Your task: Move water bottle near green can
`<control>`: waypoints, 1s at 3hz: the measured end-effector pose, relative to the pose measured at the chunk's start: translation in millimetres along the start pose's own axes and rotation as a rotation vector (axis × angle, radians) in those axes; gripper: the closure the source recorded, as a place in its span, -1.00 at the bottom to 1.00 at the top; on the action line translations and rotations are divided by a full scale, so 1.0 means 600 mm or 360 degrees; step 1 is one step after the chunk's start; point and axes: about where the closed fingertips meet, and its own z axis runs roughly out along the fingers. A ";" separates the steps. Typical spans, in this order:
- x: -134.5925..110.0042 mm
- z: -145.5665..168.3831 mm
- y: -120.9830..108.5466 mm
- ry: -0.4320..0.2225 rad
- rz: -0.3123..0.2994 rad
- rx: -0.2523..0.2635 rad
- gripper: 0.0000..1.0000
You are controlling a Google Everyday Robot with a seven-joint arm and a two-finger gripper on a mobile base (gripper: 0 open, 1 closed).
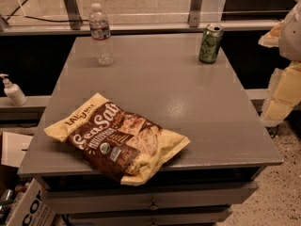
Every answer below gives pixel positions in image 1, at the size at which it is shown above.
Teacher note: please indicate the white cardboard box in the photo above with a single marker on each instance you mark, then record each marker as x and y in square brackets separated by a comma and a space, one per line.
[31, 210]

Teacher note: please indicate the green soda can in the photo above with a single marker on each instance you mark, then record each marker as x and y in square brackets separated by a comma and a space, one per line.
[210, 44]

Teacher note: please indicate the white pump dispenser bottle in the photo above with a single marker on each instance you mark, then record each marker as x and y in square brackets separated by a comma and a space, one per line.
[13, 91]

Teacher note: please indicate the left metal railing post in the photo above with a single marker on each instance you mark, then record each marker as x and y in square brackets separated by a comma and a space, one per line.
[73, 13]

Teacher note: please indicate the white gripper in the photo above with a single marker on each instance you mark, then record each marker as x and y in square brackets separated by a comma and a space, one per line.
[292, 38]

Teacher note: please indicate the metal railing post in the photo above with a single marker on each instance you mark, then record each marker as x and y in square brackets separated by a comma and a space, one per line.
[194, 13]
[73, 13]

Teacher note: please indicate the clear plastic water bottle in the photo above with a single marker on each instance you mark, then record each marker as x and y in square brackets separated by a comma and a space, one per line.
[101, 34]

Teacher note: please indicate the grey drawer cabinet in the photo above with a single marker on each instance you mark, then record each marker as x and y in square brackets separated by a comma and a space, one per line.
[161, 78]

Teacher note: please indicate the right metal railing post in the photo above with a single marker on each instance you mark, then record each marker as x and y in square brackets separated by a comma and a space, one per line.
[194, 13]

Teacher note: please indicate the sea salt chips bag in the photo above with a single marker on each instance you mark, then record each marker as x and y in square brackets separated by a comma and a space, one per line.
[121, 145]

